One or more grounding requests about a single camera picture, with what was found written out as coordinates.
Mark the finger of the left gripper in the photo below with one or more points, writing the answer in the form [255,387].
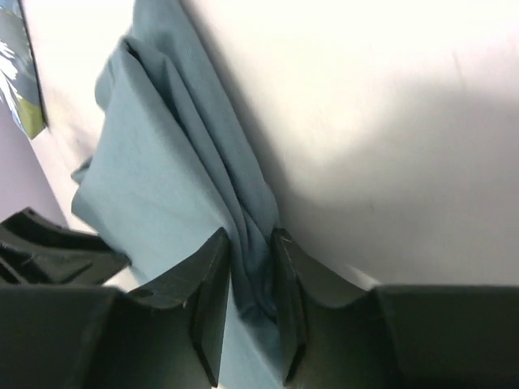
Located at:
[35,250]

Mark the grey-blue t-shirt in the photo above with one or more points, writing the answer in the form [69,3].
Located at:
[172,166]

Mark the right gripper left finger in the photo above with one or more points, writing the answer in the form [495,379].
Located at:
[167,333]

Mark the folded blue printed t-shirt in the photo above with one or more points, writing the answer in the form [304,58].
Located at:
[20,84]

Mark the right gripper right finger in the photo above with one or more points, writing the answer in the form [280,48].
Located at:
[337,335]

